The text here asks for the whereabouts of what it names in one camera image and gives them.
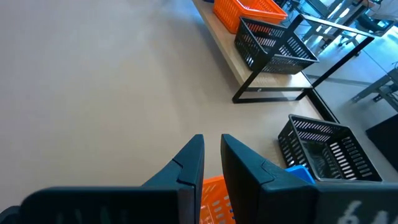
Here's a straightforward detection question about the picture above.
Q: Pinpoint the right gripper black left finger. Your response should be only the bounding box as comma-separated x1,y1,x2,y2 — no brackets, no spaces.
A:
0,134,205,224

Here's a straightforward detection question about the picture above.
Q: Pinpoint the grey metal desk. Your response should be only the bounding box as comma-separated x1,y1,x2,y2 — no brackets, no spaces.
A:
351,67,398,113

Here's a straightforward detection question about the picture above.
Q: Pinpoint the black office chair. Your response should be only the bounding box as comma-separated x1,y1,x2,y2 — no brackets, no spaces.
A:
338,14,393,47

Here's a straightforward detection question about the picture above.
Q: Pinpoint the person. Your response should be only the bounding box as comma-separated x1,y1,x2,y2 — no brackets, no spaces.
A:
362,0,398,22

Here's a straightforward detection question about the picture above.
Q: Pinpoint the orange plastic basket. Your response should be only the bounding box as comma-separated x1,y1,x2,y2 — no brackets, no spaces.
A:
228,0,289,19
198,174,237,224
213,0,289,34

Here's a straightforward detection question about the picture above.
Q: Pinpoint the black plastic basket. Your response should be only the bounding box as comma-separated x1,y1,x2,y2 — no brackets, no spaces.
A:
234,16,320,75
277,114,383,183

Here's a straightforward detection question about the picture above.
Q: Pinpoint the black aluminium frame rig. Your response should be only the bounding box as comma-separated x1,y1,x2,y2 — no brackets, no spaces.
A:
304,88,340,124

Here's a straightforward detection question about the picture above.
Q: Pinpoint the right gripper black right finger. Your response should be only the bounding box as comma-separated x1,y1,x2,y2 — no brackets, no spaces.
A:
221,134,398,224

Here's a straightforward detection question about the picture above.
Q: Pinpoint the wooden shelf with black legs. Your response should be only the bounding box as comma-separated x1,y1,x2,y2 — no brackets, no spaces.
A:
192,0,376,105

